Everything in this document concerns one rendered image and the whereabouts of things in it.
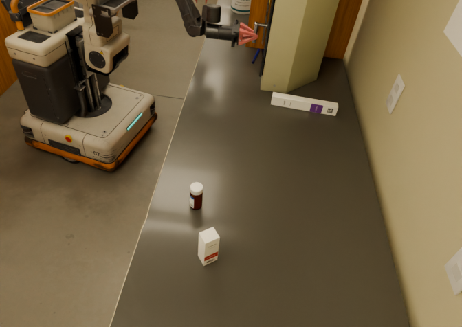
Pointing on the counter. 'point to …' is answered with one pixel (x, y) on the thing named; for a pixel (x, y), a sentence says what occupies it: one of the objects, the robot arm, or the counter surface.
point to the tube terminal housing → (299, 33)
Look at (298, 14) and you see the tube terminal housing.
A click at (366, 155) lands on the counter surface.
